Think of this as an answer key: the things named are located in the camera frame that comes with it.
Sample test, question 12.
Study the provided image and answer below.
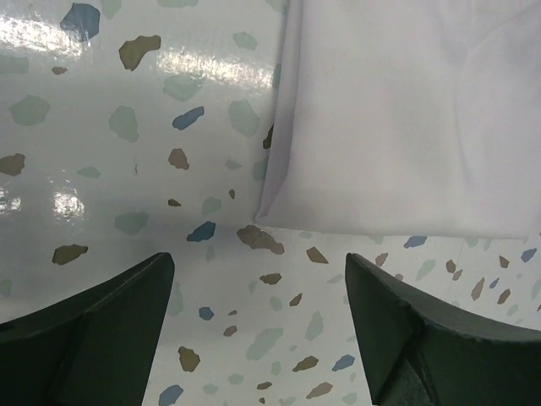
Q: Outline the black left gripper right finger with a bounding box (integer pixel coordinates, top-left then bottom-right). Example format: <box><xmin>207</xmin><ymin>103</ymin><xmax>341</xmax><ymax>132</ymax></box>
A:
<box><xmin>345</xmin><ymin>254</ymin><xmax>540</xmax><ymax>405</ymax></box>

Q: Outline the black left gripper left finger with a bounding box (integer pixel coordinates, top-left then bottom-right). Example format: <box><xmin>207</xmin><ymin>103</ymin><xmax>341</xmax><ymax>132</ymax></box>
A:
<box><xmin>1</xmin><ymin>253</ymin><xmax>175</xmax><ymax>406</ymax></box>

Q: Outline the white t-shirt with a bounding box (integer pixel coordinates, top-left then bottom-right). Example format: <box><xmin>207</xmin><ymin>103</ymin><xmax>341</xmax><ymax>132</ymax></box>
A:
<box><xmin>256</xmin><ymin>1</ymin><xmax>540</xmax><ymax>239</ymax></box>

